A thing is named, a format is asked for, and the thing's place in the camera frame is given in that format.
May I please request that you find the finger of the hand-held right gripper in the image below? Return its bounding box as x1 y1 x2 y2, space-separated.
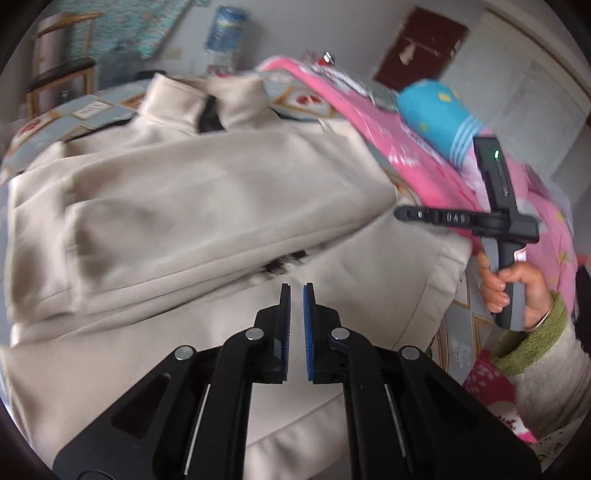
394 206 483 232

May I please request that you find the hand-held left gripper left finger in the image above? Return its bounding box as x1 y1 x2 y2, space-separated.
52 282 293 480

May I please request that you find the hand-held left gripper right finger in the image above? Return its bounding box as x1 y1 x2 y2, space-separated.
301 282 541 480

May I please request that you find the cream zip jacket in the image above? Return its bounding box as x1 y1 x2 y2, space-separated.
0 71 474 480

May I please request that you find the person's right forearm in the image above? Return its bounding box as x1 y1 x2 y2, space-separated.
489 291 591 444

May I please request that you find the person's right hand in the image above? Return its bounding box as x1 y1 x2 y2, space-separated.
478 251 554 329

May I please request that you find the blue striped pillow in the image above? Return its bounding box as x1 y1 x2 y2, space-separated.
397 79 497 174

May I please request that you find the white panel door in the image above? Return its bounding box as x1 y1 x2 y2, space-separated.
445 9 591 195

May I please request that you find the pink floral blanket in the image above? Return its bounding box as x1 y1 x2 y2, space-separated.
254 55 591 462

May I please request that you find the grey lace-trimmed pillow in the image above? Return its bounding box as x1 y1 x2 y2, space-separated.
314 65 398 107

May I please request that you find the blue water bottle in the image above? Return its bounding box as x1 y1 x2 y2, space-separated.
205 6 250 54

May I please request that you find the empty clear water jug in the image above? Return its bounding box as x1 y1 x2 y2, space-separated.
99 60 139 88

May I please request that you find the teal floral cloth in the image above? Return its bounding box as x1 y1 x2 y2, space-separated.
81 0 195 61

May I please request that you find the wooden chair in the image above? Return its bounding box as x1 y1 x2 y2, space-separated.
25 11 105 116

